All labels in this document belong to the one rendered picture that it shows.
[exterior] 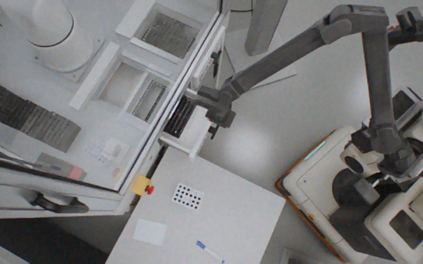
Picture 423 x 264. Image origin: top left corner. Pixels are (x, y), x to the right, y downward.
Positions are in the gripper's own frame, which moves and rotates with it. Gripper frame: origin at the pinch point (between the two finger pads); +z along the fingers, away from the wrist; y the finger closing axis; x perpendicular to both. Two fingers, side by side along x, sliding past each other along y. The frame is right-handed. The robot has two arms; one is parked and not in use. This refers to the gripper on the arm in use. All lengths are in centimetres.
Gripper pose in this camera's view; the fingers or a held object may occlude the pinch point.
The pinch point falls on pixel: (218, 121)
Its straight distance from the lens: 118.9
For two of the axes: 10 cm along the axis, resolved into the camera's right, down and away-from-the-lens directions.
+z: -0.5, 2.5, 9.7
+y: -9.0, -4.4, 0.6
